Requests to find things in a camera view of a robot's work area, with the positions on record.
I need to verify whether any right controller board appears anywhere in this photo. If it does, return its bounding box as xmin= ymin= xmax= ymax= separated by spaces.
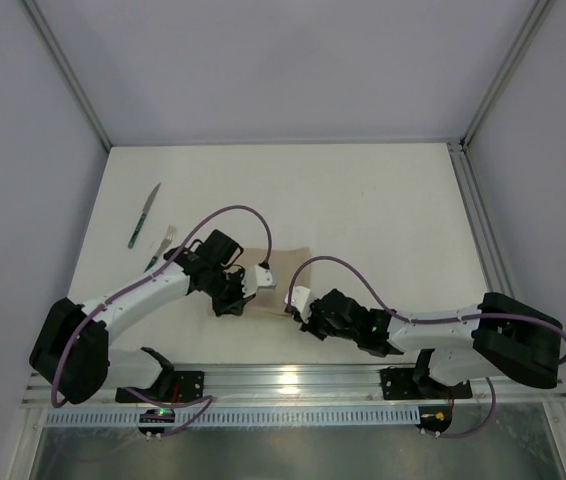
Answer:
xmin=416 ymin=405 xmax=453 ymax=438

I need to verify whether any right aluminium side rail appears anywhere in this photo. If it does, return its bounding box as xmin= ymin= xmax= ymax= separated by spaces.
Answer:
xmin=447 ymin=140 xmax=517 ymax=298

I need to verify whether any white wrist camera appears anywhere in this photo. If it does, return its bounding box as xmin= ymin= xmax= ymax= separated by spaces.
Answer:
xmin=284 ymin=286 xmax=316 ymax=317
xmin=242 ymin=265 xmax=277 ymax=298

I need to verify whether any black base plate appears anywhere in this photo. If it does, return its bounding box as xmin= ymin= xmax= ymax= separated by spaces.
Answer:
xmin=133 ymin=370 xmax=205 ymax=404
xmin=379 ymin=366 xmax=473 ymax=400

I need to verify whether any front aluminium rail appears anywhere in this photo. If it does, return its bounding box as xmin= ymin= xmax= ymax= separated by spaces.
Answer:
xmin=19 ymin=364 xmax=566 ymax=408

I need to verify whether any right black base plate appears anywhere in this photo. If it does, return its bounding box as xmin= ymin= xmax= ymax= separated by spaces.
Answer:
xmin=379 ymin=366 xmax=473 ymax=400

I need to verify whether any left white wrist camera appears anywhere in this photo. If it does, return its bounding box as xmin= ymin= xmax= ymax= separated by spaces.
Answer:
xmin=242 ymin=265 xmax=277 ymax=298

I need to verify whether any silver fork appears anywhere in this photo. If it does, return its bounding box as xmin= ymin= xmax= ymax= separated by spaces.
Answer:
xmin=145 ymin=224 xmax=177 ymax=271

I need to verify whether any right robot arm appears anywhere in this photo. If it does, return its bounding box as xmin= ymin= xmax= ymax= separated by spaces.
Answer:
xmin=284 ymin=287 xmax=566 ymax=395

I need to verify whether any left frame post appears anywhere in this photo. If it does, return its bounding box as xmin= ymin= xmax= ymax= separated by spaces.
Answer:
xmin=18 ymin=0 xmax=113 ymax=153

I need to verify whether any right frame post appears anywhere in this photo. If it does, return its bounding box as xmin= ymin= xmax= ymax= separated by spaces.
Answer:
xmin=460 ymin=0 xmax=556 ymax=150

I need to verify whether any beige cloth napkin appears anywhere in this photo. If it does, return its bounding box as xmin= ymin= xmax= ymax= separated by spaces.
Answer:
xmin=224 ymin=247 xmax=311 ymax=317

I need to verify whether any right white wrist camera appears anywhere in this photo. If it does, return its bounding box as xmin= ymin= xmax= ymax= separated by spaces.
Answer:
xmin=284 ymin=286 xmax=316 ymax=317

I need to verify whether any left controller board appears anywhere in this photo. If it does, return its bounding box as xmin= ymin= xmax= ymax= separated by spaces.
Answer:
xmin=137 ymin=407 xmax=176 ymax=441

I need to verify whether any controller board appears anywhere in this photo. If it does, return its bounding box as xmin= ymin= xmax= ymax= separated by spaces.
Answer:
xmin=416 ymin=405 xmax=453 ymax=438
xmin=137 ymin=407 xmax=176 ymax=441

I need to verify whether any frame post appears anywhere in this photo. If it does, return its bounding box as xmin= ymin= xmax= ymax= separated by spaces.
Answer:
xmin=460 ymin=0 xmax=556 ymax=150
xmin=18 ymin=0 xmax=113 ymax=153

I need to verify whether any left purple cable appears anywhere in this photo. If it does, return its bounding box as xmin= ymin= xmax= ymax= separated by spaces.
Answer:
xmin=50 ymin=204 xmax=273 ymax=439

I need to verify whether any green handled knife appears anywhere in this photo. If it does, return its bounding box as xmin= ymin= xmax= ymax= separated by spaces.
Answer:
xmin=127 ymin=182 xmax=162 ymax=249

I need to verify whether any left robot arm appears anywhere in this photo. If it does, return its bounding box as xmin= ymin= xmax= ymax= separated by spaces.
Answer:
xmin=29 ymin=230 xmax=275 ymax=406

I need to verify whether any slotted cable duct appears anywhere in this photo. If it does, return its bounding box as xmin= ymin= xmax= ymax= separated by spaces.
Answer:
xmin=45 ymin=405 xmax=418 ymax=428

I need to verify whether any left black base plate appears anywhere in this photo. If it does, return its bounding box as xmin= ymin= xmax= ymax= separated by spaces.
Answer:
xmin=133 ymin=370 xmax=205 ymax=404

